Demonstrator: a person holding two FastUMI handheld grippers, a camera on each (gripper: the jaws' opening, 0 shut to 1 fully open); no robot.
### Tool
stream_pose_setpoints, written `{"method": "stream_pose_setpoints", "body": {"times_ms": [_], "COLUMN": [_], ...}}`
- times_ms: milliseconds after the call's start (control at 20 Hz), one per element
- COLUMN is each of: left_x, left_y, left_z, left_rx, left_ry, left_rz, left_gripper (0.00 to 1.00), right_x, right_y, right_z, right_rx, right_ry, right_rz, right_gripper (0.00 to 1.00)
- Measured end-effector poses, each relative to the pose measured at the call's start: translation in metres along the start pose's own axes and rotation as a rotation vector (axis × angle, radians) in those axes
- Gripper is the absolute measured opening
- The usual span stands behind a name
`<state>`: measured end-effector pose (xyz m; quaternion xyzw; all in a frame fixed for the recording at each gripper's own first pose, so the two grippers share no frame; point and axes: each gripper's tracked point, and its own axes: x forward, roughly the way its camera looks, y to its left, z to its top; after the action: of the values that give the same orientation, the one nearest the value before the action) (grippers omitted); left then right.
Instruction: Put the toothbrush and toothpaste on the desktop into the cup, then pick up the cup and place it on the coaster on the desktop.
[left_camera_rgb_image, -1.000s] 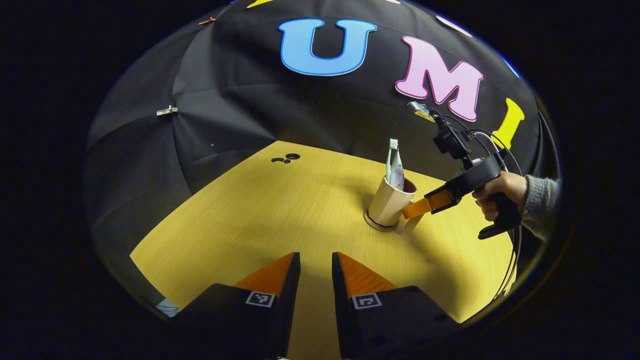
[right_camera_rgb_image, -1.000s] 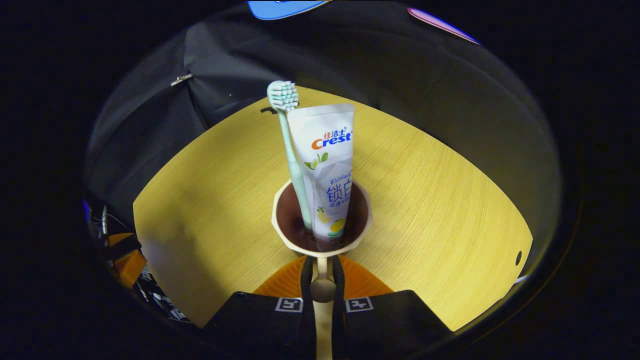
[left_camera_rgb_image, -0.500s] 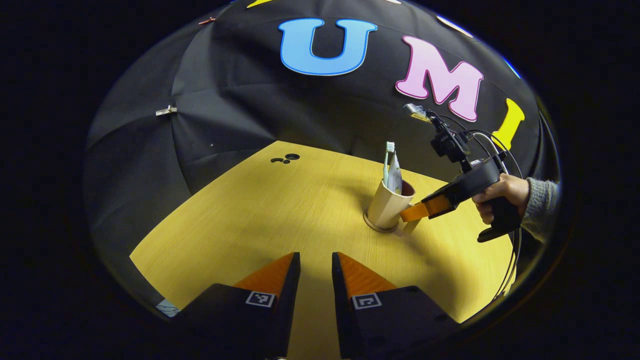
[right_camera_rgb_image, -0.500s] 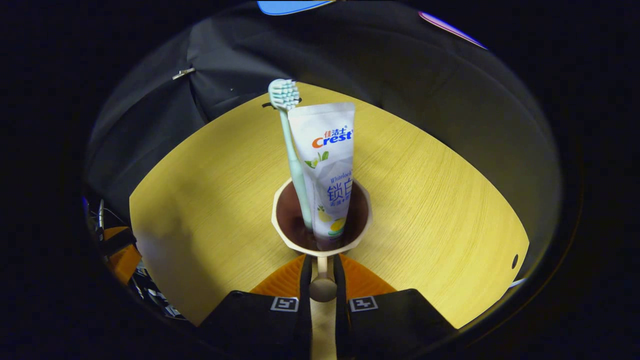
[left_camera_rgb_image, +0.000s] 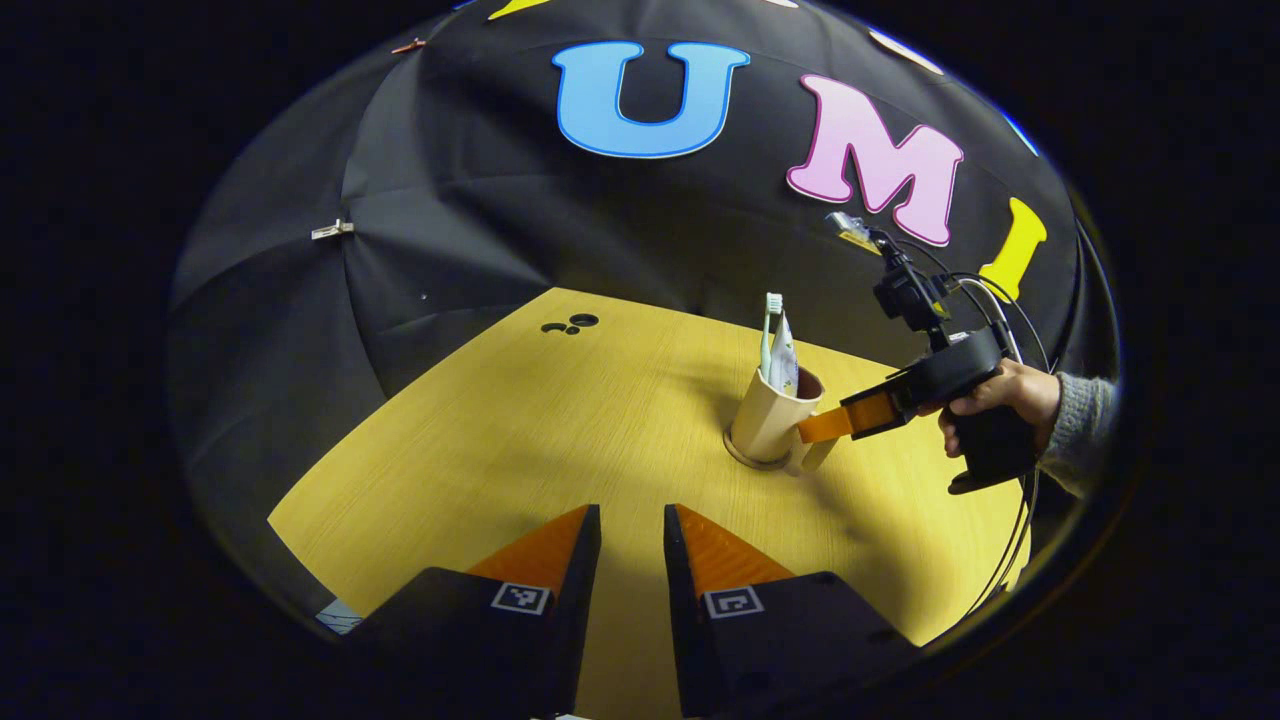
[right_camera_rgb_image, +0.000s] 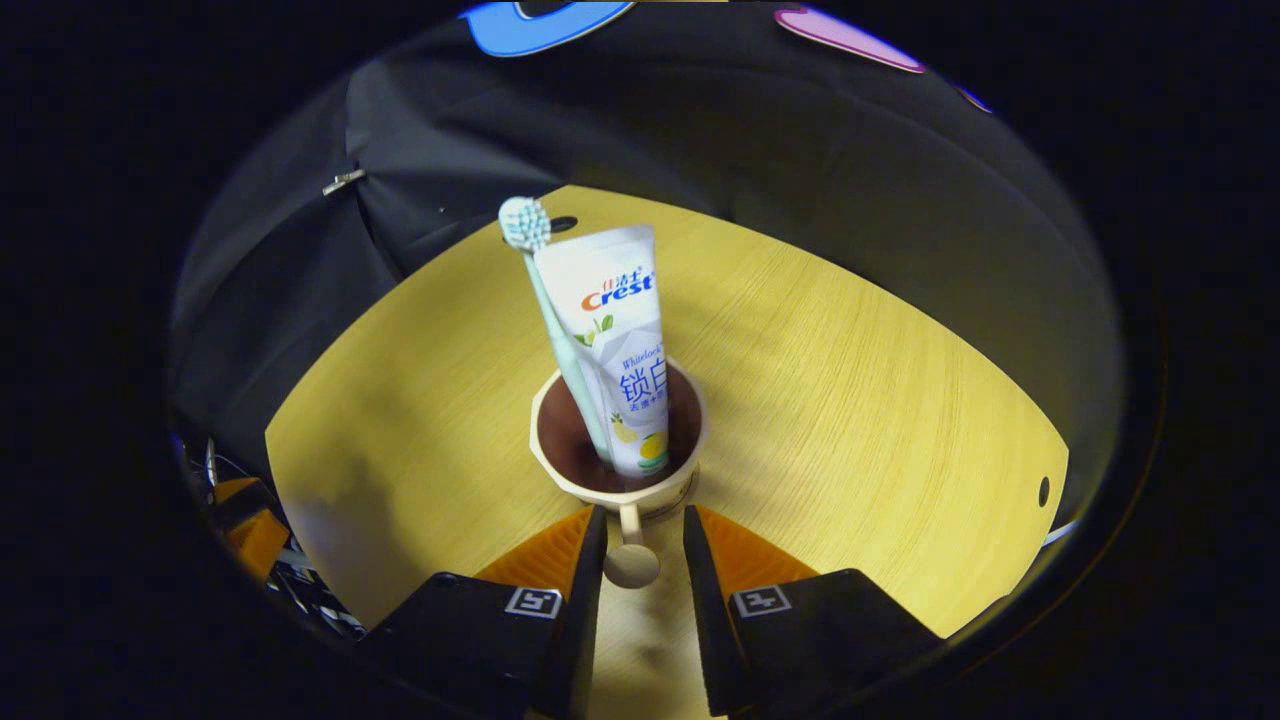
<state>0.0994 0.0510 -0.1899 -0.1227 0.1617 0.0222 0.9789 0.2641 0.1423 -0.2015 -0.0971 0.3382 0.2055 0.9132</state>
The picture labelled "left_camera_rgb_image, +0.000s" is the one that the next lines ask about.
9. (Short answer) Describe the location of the pale green toothbrush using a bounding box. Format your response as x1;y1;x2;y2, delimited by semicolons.
758;292;784;386

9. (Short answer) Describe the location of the white toothpaste tube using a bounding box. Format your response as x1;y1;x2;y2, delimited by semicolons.
768;312;801;398

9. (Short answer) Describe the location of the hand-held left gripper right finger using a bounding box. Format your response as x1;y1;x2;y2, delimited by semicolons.
663;504;918;719

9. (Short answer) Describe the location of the black cable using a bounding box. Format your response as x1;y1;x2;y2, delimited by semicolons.
940;268;1053;613

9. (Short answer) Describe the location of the black backdrop cloth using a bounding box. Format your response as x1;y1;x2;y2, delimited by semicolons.
168;0;1091;601

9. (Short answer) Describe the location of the round cork coaster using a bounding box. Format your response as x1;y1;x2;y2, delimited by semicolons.
722;428;793;472

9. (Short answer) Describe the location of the wooden desktop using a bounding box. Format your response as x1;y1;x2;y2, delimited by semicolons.
268;287;1031;720

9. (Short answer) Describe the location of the beige cup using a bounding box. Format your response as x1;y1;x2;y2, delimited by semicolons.
728;365;841;476

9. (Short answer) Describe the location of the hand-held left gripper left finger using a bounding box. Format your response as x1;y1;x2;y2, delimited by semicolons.
348;504;602;717

